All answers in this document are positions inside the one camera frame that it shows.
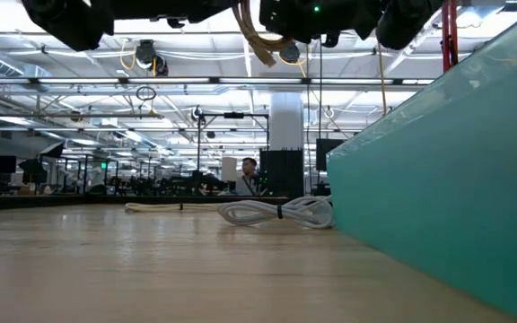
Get yellow cord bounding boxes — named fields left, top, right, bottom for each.
left=376, top=42, right=389, bottom=117

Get black frame rig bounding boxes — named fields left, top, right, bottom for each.
left=196, top=111, right=271, bottom=196

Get cream cable with black tie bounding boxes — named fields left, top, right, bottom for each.
left=124, top=202, right=222, bottom=214

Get black cable reel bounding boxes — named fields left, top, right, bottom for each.
left=134, top=39, right=170, bottom=78
left=278, top=42, right=302, bottom=65

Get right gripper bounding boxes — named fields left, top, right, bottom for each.
left=258, top=0, right=379, bottom=48

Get green translucent tray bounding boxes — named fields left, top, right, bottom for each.
left=325, top=6, right=517, bottom=323

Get black umbrella shade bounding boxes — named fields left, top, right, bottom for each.
left=38, top=141, right=66, bottom=159
left=17, top=157, right=48, bottom=186

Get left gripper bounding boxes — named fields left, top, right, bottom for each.
left=113, top=0, right=236, bottom=30

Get white round column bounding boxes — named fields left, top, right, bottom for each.
left=268, top=92, right=306, bottom=152

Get person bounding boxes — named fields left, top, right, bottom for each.
left=234, top=156, right=260, bottom=197

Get beige HDMI cable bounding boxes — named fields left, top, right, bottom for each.
left=230, top=0, right=296, bottom=68

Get long light strip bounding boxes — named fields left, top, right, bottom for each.
left=0, top=76, right=437, bottom=87

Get black screen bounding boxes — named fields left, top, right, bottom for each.
left=315, top=137, right=347, bottom=172

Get black table frame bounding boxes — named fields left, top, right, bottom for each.
left=0, top=194, right=291, bottom=213

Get white rectangular sign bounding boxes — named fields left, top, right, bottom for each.
left=220, top=156, right=239, bottom=183

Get white cable with black tie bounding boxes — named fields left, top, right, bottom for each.
left=216, top=195, right=335, bottom=230

